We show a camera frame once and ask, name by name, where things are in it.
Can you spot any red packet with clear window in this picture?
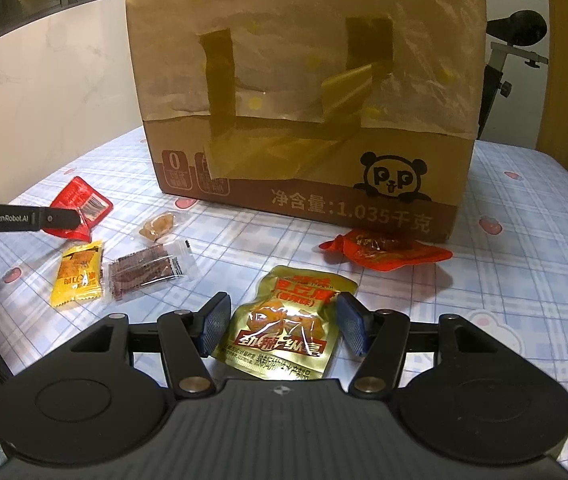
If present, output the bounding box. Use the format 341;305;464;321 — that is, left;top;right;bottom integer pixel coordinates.
318;227;454;272

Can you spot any small clear candy packet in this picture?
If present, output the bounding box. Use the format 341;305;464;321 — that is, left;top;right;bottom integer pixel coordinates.
138;211;187;242

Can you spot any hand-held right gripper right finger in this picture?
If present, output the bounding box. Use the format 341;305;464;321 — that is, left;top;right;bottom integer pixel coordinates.
335;291;498;397

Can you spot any small yellow snack packet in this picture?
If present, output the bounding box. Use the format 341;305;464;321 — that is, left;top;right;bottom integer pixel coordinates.
50;240;104;308

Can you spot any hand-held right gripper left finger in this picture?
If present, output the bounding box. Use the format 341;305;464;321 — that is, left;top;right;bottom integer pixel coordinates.
66;291;232;399

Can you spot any gold snack packet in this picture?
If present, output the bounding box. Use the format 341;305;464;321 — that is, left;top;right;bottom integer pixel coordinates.
211;265;360;381

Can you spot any checkered tablecloth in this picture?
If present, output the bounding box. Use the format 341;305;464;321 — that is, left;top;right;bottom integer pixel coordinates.
0;127;568;411

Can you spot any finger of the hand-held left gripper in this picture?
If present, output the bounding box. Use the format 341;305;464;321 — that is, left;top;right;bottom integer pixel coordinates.
0;201;85;241

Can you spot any clear packet of brown strips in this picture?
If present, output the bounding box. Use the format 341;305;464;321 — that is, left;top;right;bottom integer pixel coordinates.
108;239;200;302

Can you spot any red snack packet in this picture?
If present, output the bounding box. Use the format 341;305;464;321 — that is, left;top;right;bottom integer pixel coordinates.
44;176;114;242

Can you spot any black bike saddle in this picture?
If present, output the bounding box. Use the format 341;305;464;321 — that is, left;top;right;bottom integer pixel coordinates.
484;10;549;46

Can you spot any taped cardboard box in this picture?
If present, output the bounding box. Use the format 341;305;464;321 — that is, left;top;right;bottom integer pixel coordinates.
125;0;487;243

